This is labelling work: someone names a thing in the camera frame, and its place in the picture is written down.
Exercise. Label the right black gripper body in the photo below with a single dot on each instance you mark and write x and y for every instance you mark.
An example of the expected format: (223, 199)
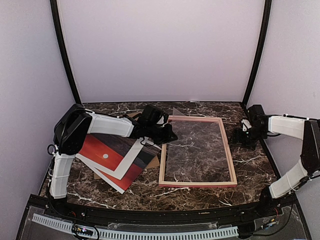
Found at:
(248, 139)

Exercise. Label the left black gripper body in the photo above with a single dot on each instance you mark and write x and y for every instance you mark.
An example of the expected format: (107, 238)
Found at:
(156, 134)

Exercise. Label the brown cardboard backing board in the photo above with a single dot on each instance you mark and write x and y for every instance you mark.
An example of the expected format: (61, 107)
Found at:
(152, 164)

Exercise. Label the clear acrylic sheet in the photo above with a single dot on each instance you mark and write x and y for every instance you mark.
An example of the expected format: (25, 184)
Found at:
(199, 154)

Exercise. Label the light wooden picture frame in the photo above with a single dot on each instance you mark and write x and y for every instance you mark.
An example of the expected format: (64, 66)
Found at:
(232, 183)

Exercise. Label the red sunset photo print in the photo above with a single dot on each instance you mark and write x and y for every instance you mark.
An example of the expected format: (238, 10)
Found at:
(121, 145)

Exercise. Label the white photo mat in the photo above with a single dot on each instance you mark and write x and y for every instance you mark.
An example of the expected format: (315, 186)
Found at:
(97, 154)

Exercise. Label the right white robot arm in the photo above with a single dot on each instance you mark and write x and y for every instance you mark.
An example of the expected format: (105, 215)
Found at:
(259, 125)

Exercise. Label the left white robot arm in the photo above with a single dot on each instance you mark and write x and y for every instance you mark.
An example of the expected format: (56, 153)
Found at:
(74, 137)

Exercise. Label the small circuit board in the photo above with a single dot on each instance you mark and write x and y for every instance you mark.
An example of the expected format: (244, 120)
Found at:
(80, 230)

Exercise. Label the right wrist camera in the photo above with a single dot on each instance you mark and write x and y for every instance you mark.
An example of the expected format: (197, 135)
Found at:
(246, 125)

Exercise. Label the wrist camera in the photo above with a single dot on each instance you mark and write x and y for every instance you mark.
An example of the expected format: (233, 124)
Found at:
(246, 125)
(163, 119)

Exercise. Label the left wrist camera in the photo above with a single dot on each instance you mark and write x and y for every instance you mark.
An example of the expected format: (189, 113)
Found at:
(163, 119)

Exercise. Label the black front rail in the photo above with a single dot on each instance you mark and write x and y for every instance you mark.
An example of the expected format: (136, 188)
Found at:
(45, 219)

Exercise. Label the right black corner post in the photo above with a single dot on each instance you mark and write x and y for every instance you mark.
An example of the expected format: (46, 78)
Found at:
(259, 51)

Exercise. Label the black corner post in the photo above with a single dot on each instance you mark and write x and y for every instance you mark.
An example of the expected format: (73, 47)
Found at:
(63, 50)
(259, 51)

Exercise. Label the left black corner post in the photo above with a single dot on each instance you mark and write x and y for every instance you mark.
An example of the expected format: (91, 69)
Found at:
(63, 50)

